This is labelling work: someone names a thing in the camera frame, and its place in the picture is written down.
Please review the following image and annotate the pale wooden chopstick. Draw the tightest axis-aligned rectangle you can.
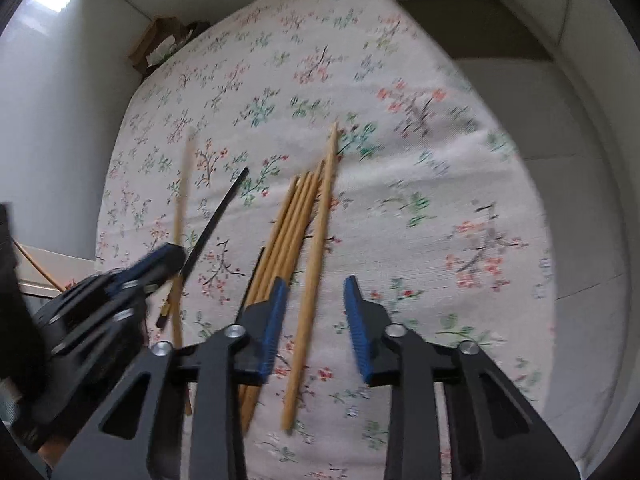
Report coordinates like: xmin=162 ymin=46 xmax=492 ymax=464
xmin=170 ymin=126 xmax=198 ymax=416

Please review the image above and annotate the bundle of bamboo chopsticks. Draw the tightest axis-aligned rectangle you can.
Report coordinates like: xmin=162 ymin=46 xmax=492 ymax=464
xmin=242 ymin=171 xmax=315 ymax=433

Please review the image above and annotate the thin wooden stick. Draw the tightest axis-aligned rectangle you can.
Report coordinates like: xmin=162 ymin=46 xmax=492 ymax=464
xmin=12 ymin=240 xmax=65 ymax=292

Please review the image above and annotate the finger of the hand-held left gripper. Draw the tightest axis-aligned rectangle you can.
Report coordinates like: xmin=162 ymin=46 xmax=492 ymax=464
xmin=107 ymin=243 xmax=187 ymax=297

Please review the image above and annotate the black chopstick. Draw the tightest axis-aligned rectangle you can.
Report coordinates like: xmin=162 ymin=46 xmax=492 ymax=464
xmin=244 ymin=246 xmax=266 ymax=306
xmin=156 ymin=167 xmax=249 ymax=330

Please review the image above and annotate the white side kitchen cabinet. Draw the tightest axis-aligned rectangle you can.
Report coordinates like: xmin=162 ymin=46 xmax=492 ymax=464
xmin=492 ymin=0 xmax=636 ymax=186

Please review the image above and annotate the floral tablecloth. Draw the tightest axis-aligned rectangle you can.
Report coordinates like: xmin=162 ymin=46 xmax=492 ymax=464
xmin=95 ymin=0 xmax=558 ymax=480

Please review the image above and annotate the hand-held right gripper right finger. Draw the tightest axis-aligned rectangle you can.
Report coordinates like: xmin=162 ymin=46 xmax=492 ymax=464
xmin=343 ymin=275 xmax=583 ymax=480

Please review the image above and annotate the long brown wooden chopstick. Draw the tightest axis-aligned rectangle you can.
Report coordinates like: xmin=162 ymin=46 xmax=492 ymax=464
xmin=281 ymin=121 xmax=342 ymax=433

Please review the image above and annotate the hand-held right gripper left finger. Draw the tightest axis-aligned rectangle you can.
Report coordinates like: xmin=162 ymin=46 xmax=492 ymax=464
xmin=50 ymin=276 xmax=290 ymax=480

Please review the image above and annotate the brown floor mat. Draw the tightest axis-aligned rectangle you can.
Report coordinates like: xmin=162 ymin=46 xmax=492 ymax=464
xmin=397 ymin=0 xmax=551 ymax=61

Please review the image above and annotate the cardboard box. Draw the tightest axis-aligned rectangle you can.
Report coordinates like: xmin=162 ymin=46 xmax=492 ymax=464
xmin=127 ymin=16 xmax=188 ymax=73

